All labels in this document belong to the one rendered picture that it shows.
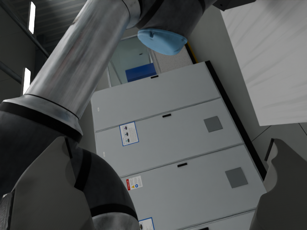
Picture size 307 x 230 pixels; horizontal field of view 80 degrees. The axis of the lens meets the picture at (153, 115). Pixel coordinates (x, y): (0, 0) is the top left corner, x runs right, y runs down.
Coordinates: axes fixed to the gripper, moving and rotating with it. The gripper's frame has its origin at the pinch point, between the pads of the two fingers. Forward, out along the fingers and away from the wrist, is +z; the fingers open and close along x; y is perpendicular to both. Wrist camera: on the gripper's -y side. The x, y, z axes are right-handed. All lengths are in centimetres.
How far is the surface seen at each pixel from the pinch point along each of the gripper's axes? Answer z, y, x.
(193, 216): 137, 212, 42
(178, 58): 408, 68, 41
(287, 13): 43, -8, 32
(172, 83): 299, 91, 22
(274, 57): 47, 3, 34
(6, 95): 526, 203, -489
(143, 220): 136, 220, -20
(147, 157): 200, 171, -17
